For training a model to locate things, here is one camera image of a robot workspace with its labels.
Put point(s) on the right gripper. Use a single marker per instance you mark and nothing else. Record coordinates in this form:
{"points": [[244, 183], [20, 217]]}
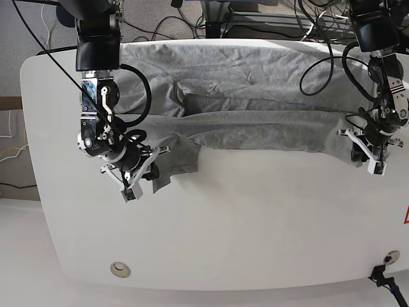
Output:
{"points": [[133, 164]]}

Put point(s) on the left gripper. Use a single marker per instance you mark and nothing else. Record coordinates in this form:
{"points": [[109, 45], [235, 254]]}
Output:
{"points": [[376, 141]]}

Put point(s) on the grey T-shirt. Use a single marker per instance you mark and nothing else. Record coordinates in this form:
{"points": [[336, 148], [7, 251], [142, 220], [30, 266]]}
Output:
{"points": [[236, 97]]}

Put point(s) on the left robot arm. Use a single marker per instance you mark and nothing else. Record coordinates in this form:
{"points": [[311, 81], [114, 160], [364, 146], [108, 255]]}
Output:
{"points": [[376, 26]]}

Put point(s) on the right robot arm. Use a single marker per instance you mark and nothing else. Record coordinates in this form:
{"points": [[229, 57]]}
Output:
{"points": [[104, 135]]}

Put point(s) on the red warning sticker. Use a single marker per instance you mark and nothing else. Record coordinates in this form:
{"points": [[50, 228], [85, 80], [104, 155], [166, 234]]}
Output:
{"points": [[406, 219]]}

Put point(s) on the round table grommet left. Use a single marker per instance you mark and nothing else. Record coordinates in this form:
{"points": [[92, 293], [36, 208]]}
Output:
{"points": [[120, 270]]}

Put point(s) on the round table grommet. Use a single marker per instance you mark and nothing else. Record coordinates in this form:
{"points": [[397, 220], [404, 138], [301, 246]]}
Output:
{"points": [[120, 270], [391, 257]]}

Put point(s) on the round table grommet right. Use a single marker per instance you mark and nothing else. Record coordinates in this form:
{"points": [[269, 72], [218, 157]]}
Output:
{"points": [[391, 257]]}

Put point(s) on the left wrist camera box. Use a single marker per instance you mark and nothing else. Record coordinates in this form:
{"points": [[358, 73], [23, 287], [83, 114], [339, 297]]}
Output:
{"points": [[376, 167]]}

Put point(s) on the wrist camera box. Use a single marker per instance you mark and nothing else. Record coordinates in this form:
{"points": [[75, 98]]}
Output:
{"points": [[132, 193], [376, 167]]}

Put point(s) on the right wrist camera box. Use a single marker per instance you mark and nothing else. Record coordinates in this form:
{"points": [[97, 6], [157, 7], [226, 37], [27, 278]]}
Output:
{"points": [[132, 193]]}

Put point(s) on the black clamp with cable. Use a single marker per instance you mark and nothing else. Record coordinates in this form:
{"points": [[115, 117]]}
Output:
{"points": [[377, 276]]}

